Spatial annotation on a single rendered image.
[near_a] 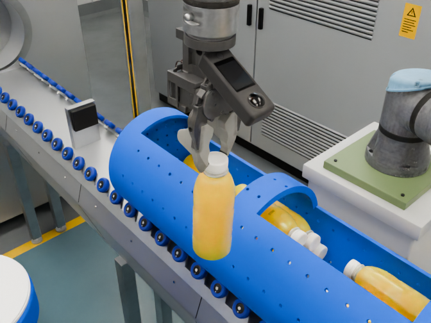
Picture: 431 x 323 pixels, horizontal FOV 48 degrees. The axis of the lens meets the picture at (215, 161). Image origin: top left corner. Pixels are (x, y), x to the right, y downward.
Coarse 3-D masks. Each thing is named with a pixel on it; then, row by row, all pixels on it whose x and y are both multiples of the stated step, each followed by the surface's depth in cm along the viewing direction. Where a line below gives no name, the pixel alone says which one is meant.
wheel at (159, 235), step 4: (156, 232) 128; (160, 232) 127; (156, 236) 128; (160, 236) 127; (164, 236) 126; (156, 240) 127; (160, 240) 126; (164, 240) 126; (168, 240) 126; (160, 244) 126; (164, 244) 126
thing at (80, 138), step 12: (72, 108) 161; (84, 108) 162; (72, 120) 161; (84, 120) 164; (96, 120) 167; (72, 132) 164; (84, 132) 168; (96, 132) 171; (72, 144) 168; (84, 144) 170
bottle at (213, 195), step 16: (208, 176) 76; (224, 176) 77; (208, 192) 76; (224, 192) 76; (208, 208) 77; (224, 208) 78; (192, 224) 83; (208, 224) 79; (224, 224) 80; (192, 240) 85; (208, 240) 81; (224, 240) 82; (208, 256) 83; (224, 256) 85
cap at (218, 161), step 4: (212, 152) 77; (216, 152) 77; (220, 152) 77; (208, 156) 76; (212, 156) 76; (216, 156) 76; (220, 156) 76; (224, 156) 76; (208, 160) 75; (212, 160) 75; (216, 160) 75; (220, 160) 75; (224, 160) 75; (212, 164) 74; (216, 164) 74; (220, 164) 74; (224, 164) 75; (208, 168) 75; (212, 168) 75; (216, 168) 75; (220, 168) 75; (224, 168) 75; (208, 172) 76; (212, 172) 75; (216, 172) 75; (220, 172) 75
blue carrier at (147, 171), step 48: (144, 144) 119; (144, 192) 116; (192, 192) 107; (240, 192) 101; (288, 192) 101; (240, 240) 96; (288, 240) 91; (336, 240) 112; (240, 288) 98; (288, 288) 88; (336, 288) 83
